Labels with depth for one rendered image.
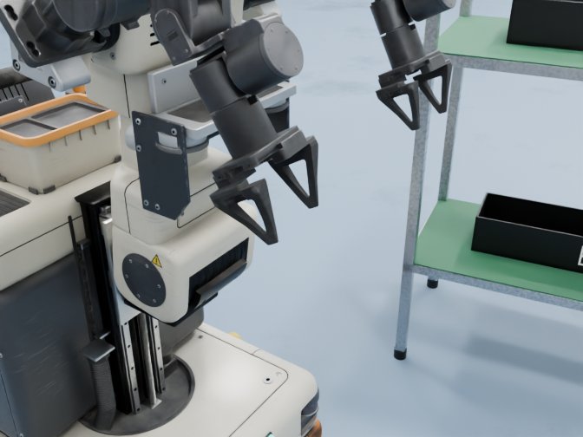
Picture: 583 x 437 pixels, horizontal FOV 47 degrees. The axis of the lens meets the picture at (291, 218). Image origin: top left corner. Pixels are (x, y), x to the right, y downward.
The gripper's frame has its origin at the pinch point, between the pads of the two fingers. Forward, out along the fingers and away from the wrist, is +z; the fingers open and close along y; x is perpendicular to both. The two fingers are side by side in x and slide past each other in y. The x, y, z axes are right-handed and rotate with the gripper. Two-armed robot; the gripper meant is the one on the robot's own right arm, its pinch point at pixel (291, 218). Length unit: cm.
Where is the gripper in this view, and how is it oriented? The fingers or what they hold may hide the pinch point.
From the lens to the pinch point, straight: 78.1
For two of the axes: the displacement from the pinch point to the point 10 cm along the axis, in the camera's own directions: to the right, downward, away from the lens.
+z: 4.5, 8.7, 2.0
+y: 4.9, -4.3, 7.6
